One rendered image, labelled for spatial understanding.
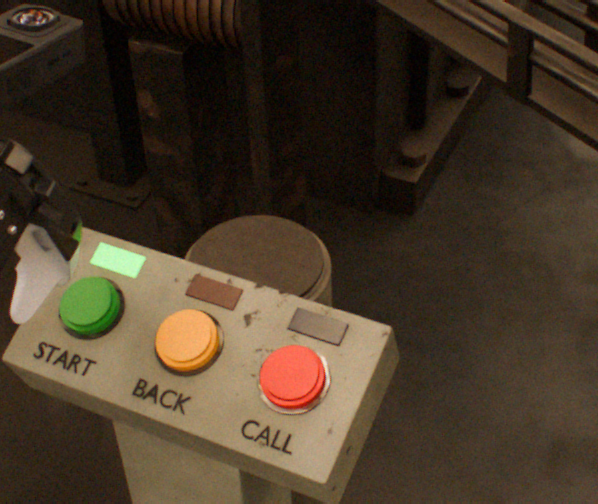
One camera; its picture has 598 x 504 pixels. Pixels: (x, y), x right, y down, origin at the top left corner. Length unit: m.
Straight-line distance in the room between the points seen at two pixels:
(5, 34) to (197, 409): 0.26
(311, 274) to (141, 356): 0.20
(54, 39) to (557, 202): 1.26
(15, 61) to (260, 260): 0.37
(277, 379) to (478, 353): 0.86
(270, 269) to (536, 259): 0.84
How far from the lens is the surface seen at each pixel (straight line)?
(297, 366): 0.67
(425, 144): 1.73
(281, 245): 0.89
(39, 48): 0.58
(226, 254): 0.88
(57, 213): 0.59
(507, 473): 1.39
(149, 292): 0.73
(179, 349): 0.70
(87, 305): 0.73
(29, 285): 0.63
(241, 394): 0.69
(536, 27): 0.76
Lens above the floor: 1.12
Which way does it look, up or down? 43 degrees down
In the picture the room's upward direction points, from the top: 2 degrees counter-clockwise
